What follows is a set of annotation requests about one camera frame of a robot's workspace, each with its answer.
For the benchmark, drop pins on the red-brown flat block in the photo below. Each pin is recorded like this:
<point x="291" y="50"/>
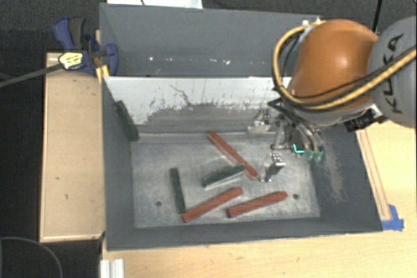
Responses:
<point x="257" y="204"/>
<point x="211" y="205"/>
<point x="232" y="154"/>

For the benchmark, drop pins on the black cylinder on white bracket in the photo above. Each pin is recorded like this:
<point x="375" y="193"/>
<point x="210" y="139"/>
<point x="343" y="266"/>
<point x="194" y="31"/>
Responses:
<point x="360" y="122"/>

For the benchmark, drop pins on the dark green flat block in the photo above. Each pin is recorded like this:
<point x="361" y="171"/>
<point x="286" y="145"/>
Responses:
<point x="223" y="174"/>
<point x="177" y="190"/>
<point x="126" y="122"/>

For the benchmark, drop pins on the pale wood flat board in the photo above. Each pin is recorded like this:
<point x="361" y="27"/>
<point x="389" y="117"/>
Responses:
<point x="73" y="153"/>

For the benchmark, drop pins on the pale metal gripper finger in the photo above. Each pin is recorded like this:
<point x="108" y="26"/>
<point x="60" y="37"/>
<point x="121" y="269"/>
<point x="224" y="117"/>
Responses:
<point x="269" y="169"/>
<point x="260" y="127"/>

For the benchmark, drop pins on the grey metal bin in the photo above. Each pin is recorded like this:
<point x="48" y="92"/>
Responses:
<point x="208" y="107"/>

